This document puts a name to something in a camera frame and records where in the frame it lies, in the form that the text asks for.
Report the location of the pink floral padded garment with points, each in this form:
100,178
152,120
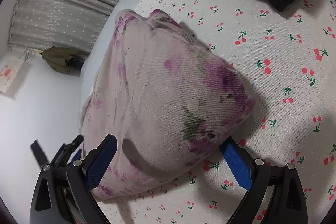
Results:
166,98

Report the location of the olive green hanging jacket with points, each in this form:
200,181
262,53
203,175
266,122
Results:
68,61

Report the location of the white cherry print sheet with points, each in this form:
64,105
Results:
288,60

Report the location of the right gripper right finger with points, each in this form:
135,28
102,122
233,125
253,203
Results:
287,203

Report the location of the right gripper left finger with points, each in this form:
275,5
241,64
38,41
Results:
63,194

